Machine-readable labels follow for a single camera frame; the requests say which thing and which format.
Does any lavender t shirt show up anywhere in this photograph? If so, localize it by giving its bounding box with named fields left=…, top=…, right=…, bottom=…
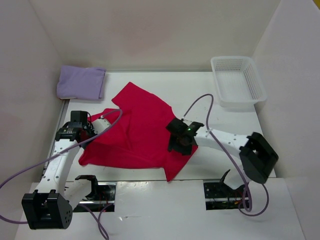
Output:
left=56, top=65, right=106, bottom=101

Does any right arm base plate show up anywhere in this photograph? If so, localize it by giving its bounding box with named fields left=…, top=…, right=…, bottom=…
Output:
left=203, top=181, right=245, bottom=211

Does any white laundry basket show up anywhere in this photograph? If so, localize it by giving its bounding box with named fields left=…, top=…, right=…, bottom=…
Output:
left=210, top=56, right=267, bottom=109

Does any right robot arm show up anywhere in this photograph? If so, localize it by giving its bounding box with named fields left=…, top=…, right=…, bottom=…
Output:
left=166, top=118, right=279, bottom=197

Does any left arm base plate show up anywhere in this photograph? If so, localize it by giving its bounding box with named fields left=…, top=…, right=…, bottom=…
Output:
left=73, top=182, right=116, bottom=213

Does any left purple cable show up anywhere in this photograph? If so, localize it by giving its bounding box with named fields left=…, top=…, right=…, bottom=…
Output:
left=0, top=108, right=124, bottom=240

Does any purple cable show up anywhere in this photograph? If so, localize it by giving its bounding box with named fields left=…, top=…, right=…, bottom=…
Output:
left=181, top=93, right=270, bottom=217
left=0, top=108, right=124, bottom=240

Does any pink t shirt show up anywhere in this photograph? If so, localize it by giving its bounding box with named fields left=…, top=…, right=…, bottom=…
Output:
left=78, top=82, right=191, bottom=182

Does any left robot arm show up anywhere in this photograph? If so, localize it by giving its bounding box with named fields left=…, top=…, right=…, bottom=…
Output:
left=21, top=110, right=100, bottom=230

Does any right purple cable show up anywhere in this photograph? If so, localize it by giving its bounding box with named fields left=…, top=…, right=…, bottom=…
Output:
left=181, top=93, right=270, bottom=217

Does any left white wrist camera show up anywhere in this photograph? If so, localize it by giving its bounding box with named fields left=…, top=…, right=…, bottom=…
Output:
left=92, top=118, right=111, bottom=135

